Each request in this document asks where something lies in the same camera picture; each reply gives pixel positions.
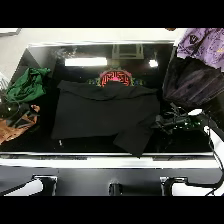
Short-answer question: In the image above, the black garment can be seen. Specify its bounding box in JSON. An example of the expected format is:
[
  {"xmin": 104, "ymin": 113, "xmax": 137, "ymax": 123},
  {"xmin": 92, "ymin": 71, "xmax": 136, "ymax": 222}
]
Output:
[{"xmin": 50, "ymin": 79, "xmax": 161, "ymax": 158}]

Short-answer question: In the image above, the dark striped garment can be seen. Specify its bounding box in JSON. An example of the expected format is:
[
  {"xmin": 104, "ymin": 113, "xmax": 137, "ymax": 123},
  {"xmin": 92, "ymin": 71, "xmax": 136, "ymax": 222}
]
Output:
[{"xmin": 162, "ymin": 56, "xmax": 224, "ymax": 110}]

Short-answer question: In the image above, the green garment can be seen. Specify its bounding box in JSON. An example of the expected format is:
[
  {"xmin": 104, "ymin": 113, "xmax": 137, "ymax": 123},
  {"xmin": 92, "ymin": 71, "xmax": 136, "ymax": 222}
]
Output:
[{"xmin": 5, "ymin": 67, "xmax": 52, "ymax": 104}]

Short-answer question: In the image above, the brown garment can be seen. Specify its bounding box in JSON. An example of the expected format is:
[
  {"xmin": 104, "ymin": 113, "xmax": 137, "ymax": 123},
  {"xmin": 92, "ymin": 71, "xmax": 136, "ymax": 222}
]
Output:
[{"xmin": 0, "ymin": 104, "xmax": 41, "ymax": 145}]

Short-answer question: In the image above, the purple garment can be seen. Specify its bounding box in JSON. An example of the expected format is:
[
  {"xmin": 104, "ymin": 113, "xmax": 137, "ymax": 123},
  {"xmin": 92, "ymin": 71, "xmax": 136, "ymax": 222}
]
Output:
[{"xmin": 176, "ymin": 27, "xmax": 224, "ymax": 72}]

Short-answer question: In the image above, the silver frame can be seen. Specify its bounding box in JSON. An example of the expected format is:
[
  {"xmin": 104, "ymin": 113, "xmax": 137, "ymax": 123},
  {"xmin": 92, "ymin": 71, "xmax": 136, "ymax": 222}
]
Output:
[{"xmin": 0, "ymin": 151, "xmax": 224, "ymax": 197}]

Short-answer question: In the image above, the black cable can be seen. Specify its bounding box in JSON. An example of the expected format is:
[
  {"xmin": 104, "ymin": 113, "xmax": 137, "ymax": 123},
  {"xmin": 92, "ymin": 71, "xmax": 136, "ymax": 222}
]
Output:
[{"xmin": 185, "ymin": 123, "xmax": 224, "ymax": 197}]

